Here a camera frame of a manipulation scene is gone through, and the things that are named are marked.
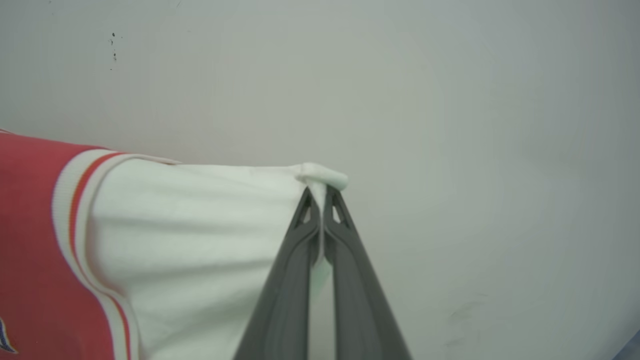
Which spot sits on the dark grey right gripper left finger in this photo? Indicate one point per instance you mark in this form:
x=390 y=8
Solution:
x=285 y=300

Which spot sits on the red and white jersey garment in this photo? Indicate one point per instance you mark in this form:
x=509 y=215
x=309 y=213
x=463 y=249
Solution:
x=190 y=240

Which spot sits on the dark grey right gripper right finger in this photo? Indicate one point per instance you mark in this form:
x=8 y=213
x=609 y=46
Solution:
x=360 y=300

